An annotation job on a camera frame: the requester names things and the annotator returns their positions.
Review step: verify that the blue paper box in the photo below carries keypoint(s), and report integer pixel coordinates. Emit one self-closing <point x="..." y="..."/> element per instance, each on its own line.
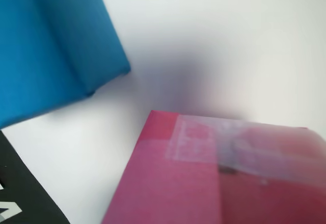
<point x="51" y="56"/>

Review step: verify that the black mat with WROB print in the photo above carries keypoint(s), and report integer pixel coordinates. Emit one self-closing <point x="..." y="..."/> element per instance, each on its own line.
<point x="25" y="183"/>

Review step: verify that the white paper marked HOME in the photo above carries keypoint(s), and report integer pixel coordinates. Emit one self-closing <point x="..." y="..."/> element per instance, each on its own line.
<point x="203" y="30"/>

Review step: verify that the red paper box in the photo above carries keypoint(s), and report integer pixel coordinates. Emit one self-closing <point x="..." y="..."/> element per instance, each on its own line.
<point x="165" y="188"/>

